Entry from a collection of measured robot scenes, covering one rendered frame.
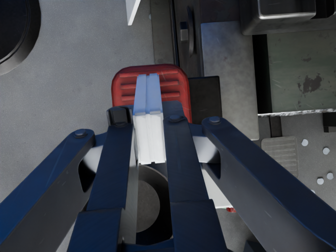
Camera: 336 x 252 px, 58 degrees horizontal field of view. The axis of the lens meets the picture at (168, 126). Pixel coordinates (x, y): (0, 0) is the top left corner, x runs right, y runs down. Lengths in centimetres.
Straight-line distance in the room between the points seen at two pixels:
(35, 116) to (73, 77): 18
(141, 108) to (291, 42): 26
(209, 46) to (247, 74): 5
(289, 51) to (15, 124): 89
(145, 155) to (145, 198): 86
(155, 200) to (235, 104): 71
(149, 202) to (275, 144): 44
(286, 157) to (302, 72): 54
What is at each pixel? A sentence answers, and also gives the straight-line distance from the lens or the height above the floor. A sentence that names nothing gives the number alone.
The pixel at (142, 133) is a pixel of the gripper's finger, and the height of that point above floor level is 84.
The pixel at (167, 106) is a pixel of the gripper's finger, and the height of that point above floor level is 82.
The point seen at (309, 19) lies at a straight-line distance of 35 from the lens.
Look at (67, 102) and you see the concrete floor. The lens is 104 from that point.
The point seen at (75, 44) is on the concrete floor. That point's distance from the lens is 106.
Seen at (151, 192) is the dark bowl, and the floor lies 0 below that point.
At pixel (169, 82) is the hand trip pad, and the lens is 23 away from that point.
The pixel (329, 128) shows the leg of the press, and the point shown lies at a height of 3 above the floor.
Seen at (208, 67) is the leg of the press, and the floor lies 64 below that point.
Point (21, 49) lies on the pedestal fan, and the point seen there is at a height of 3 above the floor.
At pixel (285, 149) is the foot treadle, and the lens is 90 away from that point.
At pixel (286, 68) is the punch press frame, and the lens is 38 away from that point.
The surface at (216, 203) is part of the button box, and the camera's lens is 38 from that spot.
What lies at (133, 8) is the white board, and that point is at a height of 14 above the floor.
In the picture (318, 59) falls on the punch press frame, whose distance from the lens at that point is 40.
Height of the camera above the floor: 99
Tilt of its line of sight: 88 degrees down
